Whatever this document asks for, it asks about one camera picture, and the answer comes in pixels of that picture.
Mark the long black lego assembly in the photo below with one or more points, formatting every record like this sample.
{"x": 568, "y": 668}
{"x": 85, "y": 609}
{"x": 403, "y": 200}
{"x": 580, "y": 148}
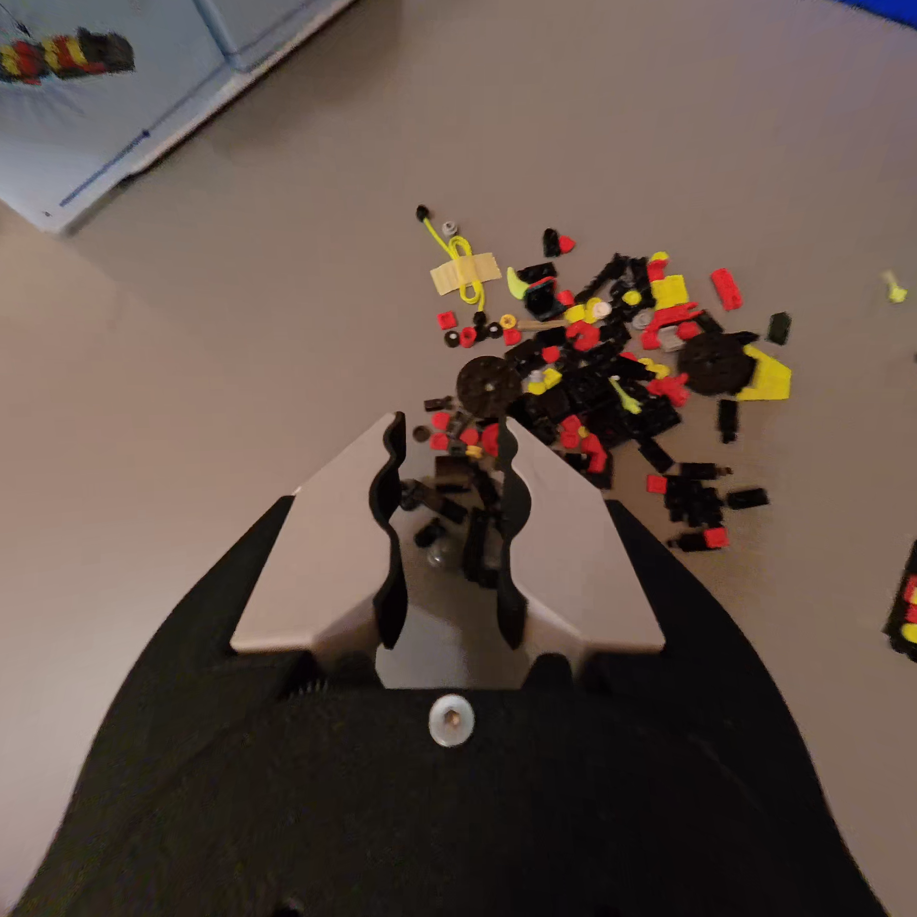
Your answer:
{"x": 904, "y": 609}

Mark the yellow-green lego horn piece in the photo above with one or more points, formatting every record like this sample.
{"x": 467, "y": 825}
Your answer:
{"x": 894, "y": 286}

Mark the pale blue lego instruction booklet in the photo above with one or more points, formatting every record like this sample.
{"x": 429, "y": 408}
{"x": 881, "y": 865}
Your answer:
{"x": 143, "y": 107}

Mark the blue plastic bin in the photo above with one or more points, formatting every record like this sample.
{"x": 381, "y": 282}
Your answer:
{"x": 888, "y": 7}

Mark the pile of lego pieces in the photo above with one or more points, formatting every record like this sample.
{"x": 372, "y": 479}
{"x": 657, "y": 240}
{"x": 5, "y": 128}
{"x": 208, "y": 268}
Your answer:
{"x": 594, "y": 401}

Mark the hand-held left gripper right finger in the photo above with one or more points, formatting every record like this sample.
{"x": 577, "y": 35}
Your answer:
{"x": 587, "y": 566}

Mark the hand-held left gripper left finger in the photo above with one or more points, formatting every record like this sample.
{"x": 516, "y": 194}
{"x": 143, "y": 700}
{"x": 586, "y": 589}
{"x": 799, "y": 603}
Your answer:
{"x": 315, "y": 559}

